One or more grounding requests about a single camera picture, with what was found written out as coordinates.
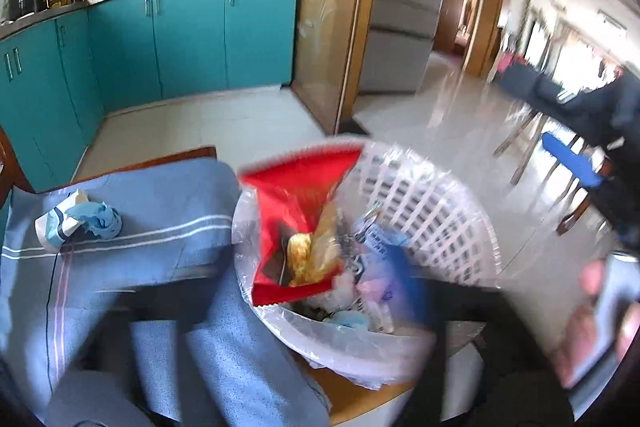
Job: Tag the blue striped cloth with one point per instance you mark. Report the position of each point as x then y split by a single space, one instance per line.
150 207

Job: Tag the wooden door frame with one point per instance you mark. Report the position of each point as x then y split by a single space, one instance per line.
487 12

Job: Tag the dark cloth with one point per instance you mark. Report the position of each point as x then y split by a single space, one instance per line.
545 87

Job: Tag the white plastic basket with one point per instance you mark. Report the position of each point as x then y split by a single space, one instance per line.
430 217

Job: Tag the teal tissue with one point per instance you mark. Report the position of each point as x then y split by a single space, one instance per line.
350 319

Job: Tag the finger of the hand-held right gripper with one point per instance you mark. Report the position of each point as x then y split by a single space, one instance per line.
570 159

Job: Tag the paper cup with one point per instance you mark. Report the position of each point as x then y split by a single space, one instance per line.
55 222

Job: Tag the round wooden table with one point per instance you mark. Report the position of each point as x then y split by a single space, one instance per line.
360 399

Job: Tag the wooden framed glass door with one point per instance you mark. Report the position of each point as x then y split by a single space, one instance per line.
325 22

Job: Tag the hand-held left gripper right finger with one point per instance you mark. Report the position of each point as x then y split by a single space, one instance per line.
407 277

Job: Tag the white and blue toothpaste box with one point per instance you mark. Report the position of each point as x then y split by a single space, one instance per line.
375 242

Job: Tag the teal kitchen cabinet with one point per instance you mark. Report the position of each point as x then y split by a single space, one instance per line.
200 37

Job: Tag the crumpled blue cloth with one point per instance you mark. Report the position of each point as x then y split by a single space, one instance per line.
97 219

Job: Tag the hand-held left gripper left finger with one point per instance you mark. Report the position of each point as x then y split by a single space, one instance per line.
100 394

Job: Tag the red snack packet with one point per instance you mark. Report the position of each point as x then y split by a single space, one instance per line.
295 192

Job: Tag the grey refrigerator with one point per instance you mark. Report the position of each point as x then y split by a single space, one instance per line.
400 22

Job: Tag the person's right hand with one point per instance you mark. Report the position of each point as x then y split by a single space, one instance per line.
575 342

